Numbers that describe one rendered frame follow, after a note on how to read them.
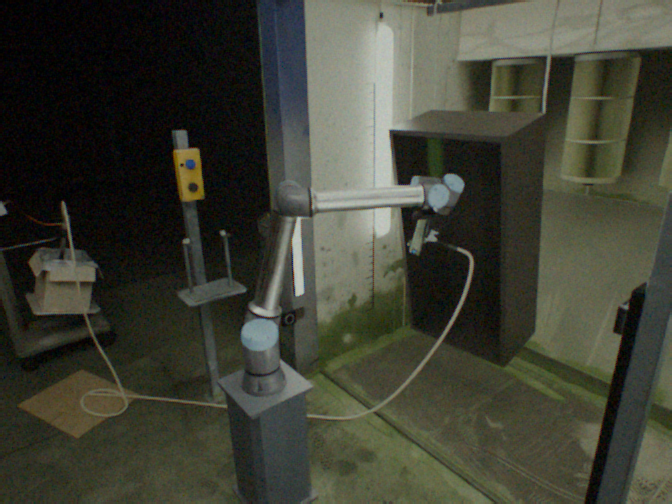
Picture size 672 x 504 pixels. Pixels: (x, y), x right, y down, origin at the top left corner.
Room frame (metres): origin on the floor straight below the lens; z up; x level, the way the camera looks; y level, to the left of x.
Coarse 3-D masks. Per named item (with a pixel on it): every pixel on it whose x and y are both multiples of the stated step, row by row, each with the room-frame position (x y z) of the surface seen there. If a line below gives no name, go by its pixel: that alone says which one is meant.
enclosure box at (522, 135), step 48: (432, 144) 2.51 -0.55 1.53; (480, 144) 2.31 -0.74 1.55; (528, 144) 1.96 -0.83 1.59; (480, 192) 2.35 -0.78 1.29; (528, 192) 2.00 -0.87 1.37; (480, 240) 2.39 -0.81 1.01; (528, 240) 2.04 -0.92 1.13; (432, 288) 2.57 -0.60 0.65; (480, 288) 2.44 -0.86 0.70; (528, 288) 2.10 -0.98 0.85; (432, 336) 2.31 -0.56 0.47; (480, 336) 2.25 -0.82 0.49; (528, 336) 2.16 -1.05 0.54
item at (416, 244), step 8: (424, 208) 2.24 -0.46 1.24; (424, 224) 2.13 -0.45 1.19; (416, 232) 2.08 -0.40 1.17; (424, 232) 2.10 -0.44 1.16; (416, 240) 2.03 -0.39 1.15; (424, 240) 2.05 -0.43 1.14; (440, 240) 2.07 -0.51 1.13; (416, 248) 1.99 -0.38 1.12; (448, 248) 2.06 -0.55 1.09; (456, 248) 2.04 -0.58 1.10
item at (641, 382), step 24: (648, 288) 0.82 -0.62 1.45; (648, 312) 0.81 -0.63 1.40; (648, 336) 0.80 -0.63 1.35; (648, 360) 0.80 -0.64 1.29; (624, 384) 0.82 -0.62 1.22; (648, 384) 0.79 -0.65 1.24; (624, 408) 0.81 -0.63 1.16; (648, 408) 0.80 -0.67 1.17; (624, 432) 0.80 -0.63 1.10; (624, 456) 0.79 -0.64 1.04; (600, 480) 0.82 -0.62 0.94; (624, 480) 0.79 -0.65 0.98
